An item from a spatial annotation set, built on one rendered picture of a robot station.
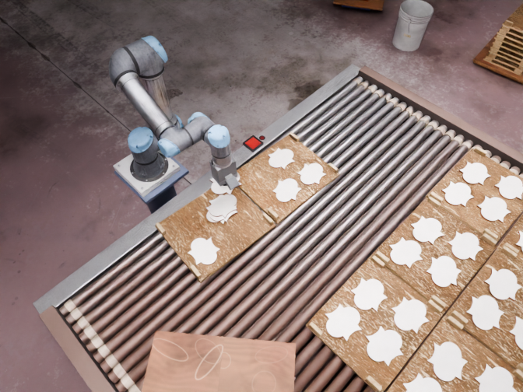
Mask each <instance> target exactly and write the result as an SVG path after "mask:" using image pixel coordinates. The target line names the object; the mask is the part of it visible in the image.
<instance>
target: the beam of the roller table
mask: <svg viewBox="0 0 523 392"><path fill-rule="evenodd" d="M359 70H360V68H359V67H357V66H355V65H354V64H351V65H350V66H349V67H348V68H346V69H345V70H343V71H342V72H340V73H339V74H338V75H337V76H336V77H334V78H333V79H331V80H330V81H329V82H327V83H326V84H324V85H323V86H322V87H321V88H320V89H318V90H317V91H315V92H314V93H312V94H311V95H310V96H309V97H308V98H306V99H305V100H303V101H302V102H301V103H299V104H298V105H296V106H295V107H294V108H293V109H292V110H290V111H289V112H287V113H286V114H284V115H283V116H282V117H281V118H280V119H278V120H277V121H275V122H274V123H273V124H271V125H270V126H268V127H267V128H266V129H265V130H264V131H262V132H261V133H259V134H258V135H256V136H255V137H257V138H258V139H259V137H260V136H262V135H263V136H265V140H261V141H262V142H264V145H263V146H261V147H260V148H259V149H257V150H256V151H254V152H252V151H251V150H249V149H248V148H246V147H245V146H244V145H243V146H242V147H240V148H239V149H238V150H237V151H236V152H234V153H233V154H231V155H232V157H233V158H234V159H235V161H236V166H237V170H238V169H240V168H241V167H242V166H243V165H245V164H246V163H248V162H249V161H250V160H252V159H253V158H254V157H256V156H257V155H258V154H259V153H260V152H262V151H263V150H265V149H266V148H267V147H269V146H270V145H271V144H272V143H273V142H275V141H276V140H277V139H279V138H280V137H281V136H283V135H284V134H285V133H287V132H288V131H289V130H290V129H291V128H293V127H294V126H296V125H297V124H298V123H300V122H301V121H302V120H303V119H304V118H305V117H307V116H308V115H310V114H311V113H312V112H314V111H315V110H317V109H318V108H319V107H320V106H321V105H322V104H324V103H325V102H326V101H328V100H329V99H331V98H332V97H333V96H334V95H335V94H336V93H338V92H339V91H341V90H342V89H343V88H345V87H346V86H347V85H349V84H350V83H351V82H352V81H353V80H354V79H355V78H357V76H358V72H359ZM212 178H213V177H212V173H211V170H210V171H209V172H208V173H206V174H205V175H203V176H202V177H200V178H199V179H198V180H196V181H195V182H194V183H193V184H191V185H190V186H189V187H187V188H186V189H184V190H183V191H182V192H181V193H180V194H178V195H177V196H175V197H174V198H172V199H171V200H170V201H168V202H167V203H166V204H165V205H163V206H162V207H161V208H159V209H158V210H156V211H155V212H154V213H153V214H152V215H150V216H149V217H147V218H146V219H144V220H143V221H142V222H140V223H139V224H138V225H137V226H135V227H134V228H133V229H131V230H130V231H128V232H127V233H126V234H125V235H123V236H122V237H121V238H119V239H118V240H116V241H115V242H114V243H112V244H111V245H110V246H109V247H107V248H106V249H104V250H103V251H101V252H100V253H99V254H98V255H97V256H95V257H94V258H92V259H91V260H90V261H88V262H87V263H85V264H84V265H83V266H82V267H81V268H79V269H78V270H76V271H75V272H73V273H72V274H71V275H70V276H68V277H67V278H66V279H64V280H63V281H62V282H60V283H59V284H57V285H56V286H55V287H54V288H53V289H51V290H50V291H48V292H47V293H45V294H44V295H43V296H41V297H40V298H39V299H38V300H36V301H35V302H34V303H33V305H34V307H35V308H36V309H37V311H38V313H39V314H41V313H43V312H44V311H45V310H46V309H47V308H48V307H50V306H54V307H56V308H57V309H58V310H59V309H60V308H61V307H62V306H64V303H66V302H67V301H69V300H70V299H72V298H74V297H75V296H76V295H78V294H79V293H80V292H81V291H82V290H84V289H85V288H86V287H88V286H89V285H91V284H92V283H93V282H95V281H96V280H97V279H98V278H99V277H100V276H102V275H103V274H105V273H106V272H107V271H109V270H110V269H111V268H113V266H115V265H116V264H117V263H119V262H120V261H122V260H123V259H124V258H125V257H127V256H128V255H129V254H130V253H131V252H133V251H134V250H136V249H137V248H138V247H140V246H141V245H142V244H144V243H145V242H146V241H147V240H148V239H150V238H151V237H152V236H154V235H155V234H156V233H158V232H159V231H158V229H157V228H156V227H155V225H156V223H158V222H161V221H163V220H164V219H165V218H167V217H168V216H170V215H172V214H173V213H175V212H176V211H177V210H179V209H180V208H182V207H184V206H185V205H186V204H188V203H189V202H191V201H193V200H195V199H196V198H197V197H199V196H200V195H202V194H204V193H205V192H206V191H208V190H209V189H211V186H212V182H211V181H210V179H212Z"/></svg>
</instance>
